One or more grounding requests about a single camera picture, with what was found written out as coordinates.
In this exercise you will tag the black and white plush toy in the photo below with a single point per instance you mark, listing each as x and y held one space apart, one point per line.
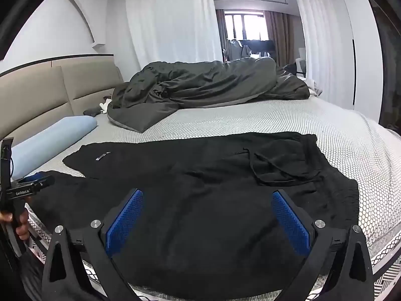
105 105

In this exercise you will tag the white wardrobe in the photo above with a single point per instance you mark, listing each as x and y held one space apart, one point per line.
366 53

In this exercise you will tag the window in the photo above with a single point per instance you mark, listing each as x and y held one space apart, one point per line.
244 26

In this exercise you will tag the black pants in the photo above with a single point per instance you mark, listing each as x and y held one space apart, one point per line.
203 200

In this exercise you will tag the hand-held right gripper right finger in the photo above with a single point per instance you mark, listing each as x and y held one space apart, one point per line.
289 222

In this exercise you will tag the beige padded headboard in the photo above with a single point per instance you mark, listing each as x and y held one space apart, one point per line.
47 100

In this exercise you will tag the person's left hand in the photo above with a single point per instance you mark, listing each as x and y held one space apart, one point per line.
22 232

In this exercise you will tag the white cloth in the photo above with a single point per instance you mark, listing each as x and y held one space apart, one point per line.
313 87

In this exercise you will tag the light blue pillow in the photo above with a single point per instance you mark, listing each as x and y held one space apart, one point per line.
56 138

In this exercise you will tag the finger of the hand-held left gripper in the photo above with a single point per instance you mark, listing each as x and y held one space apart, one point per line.
31 177
42 184

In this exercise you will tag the brown curtain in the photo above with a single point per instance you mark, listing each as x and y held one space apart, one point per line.
280 34
220 31

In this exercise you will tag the bed with patterned grey sheet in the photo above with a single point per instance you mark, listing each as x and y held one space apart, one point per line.
250 119

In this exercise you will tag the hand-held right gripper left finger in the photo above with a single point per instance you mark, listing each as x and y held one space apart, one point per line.
125 222

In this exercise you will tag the clothes rack with clothes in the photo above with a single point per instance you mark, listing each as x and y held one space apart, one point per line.
253 47

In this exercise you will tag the dark grey duvet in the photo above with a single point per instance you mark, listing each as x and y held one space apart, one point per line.
203 84

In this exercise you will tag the white sheer curtain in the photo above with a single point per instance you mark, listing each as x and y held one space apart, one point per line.
316 28
175 18

